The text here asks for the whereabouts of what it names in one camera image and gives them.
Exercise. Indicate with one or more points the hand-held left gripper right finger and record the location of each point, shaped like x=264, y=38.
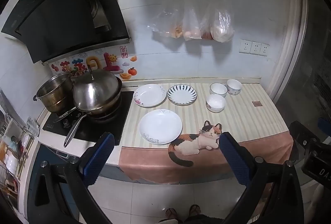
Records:
x=232, y=159

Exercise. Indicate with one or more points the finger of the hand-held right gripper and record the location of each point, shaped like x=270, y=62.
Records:
x=325, y=125
x=301, y=133

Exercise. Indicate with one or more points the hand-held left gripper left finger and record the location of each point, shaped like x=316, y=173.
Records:
x=99, y=155

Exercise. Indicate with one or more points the white blue-rimmed bowl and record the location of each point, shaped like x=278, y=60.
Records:
x=218, y=89

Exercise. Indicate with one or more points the white dotted bowl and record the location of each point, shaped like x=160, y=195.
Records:
x=234, y=87

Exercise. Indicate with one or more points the black glass gas stove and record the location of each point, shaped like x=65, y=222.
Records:
x=111, y=128

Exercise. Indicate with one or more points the striped cat tablecloth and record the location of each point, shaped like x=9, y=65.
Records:
x=245, y=120

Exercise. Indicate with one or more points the person's right foot in sandal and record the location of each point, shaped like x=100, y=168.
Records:
x=194, y=211

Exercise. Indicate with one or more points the person's foot in sandal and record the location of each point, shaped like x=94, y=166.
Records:
x=194, y=211
x=171, y=213

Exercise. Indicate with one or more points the stainless steel pot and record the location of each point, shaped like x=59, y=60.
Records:
x=95, y=89

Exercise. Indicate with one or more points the white plate with grey print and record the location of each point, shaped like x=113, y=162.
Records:
x=160, y=125

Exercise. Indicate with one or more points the glass sliding door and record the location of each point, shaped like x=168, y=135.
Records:
x=310, y=58

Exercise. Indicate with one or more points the steel steamer pot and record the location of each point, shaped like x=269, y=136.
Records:
x=54, y=92

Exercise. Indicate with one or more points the white plate with floral rim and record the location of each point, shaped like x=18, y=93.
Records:
x=149, y=94

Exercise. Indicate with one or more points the person's left foot in sandal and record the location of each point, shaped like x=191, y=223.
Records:
x=171, y=213

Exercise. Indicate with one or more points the white plate with blue stripes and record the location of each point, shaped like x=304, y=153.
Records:
x=182, y=94

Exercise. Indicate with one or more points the metal storage rack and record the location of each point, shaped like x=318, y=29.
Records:
x=13, y=151

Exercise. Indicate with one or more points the clear plastic bag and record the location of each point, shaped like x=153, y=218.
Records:
x=170, y=17
x=192, y=25
x=219, y=25

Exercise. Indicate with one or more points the black range hood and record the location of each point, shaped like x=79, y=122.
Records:
x=64, y=20

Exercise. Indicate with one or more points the white wall socket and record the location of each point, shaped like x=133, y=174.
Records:
x=264, y=50
x=255, y=48
x=244, y=46

